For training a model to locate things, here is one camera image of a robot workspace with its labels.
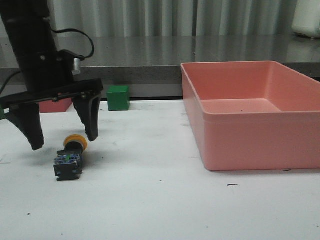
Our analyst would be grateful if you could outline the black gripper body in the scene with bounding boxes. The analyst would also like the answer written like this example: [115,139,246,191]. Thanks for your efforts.
[0,50,103,109]

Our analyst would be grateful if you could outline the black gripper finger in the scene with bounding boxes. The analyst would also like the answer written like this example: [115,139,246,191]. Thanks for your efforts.
[72,92,102,142]
[5,103,45,151]

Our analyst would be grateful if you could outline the yellow push button switch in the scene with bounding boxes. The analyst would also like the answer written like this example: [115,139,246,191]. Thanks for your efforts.
[53,134,88,182]

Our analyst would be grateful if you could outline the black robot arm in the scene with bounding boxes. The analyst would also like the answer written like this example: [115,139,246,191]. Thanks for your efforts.
[0,0,103,150]

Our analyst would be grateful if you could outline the dark green block at edge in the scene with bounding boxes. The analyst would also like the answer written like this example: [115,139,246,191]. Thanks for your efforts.
[0,106,6,120]

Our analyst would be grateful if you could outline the pink cube block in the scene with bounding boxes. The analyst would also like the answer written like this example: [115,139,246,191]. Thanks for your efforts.
[39,98,72,113]

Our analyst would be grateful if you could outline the green cube block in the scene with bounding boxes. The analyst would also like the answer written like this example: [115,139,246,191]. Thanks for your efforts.
[106,85,130,111]

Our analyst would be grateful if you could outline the grey stone counter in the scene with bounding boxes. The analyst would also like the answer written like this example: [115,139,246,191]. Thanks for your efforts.
[56,34,320,100]

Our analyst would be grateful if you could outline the grey curtain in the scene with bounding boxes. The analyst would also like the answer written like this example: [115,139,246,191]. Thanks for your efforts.
[48,0,297,37]

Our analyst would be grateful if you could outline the pink plastic bin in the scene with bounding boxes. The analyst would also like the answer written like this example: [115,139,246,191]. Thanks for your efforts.
[181,61,320,171]

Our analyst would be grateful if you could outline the white appliance in background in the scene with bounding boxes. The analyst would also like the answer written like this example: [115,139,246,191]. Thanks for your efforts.
[291,0,320,39]

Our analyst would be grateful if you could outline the black cable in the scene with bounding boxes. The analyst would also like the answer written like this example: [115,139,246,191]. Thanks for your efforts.
[0,28,96,96]

